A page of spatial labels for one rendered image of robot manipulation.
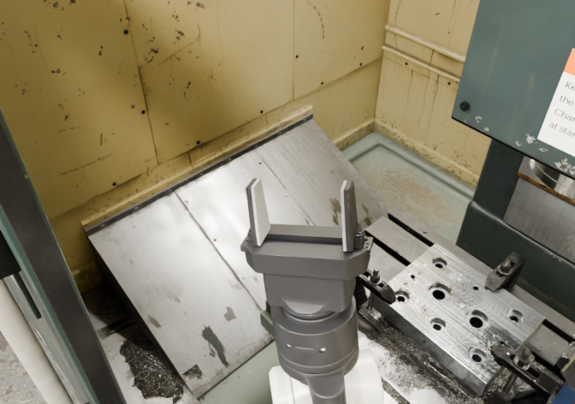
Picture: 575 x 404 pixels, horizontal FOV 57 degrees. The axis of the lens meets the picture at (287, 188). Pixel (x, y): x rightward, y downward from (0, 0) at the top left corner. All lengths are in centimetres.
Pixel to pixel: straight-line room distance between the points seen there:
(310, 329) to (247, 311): 105
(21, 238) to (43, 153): 86
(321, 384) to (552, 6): 42
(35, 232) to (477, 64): 50
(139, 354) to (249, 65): 89
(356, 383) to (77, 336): 33
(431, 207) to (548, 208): 64
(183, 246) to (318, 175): 54
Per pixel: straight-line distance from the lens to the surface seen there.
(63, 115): 139
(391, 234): 148
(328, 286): 50
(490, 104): 64
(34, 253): 59
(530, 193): 151
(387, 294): 121
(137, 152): 154
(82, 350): 73
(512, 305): 129
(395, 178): 215
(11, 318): 73
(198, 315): 155
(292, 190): 177
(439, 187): 215
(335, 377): 56
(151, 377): 152
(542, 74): 60
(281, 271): 50
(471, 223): 170
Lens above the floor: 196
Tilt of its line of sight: 42 degrees down
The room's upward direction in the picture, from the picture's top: straight up
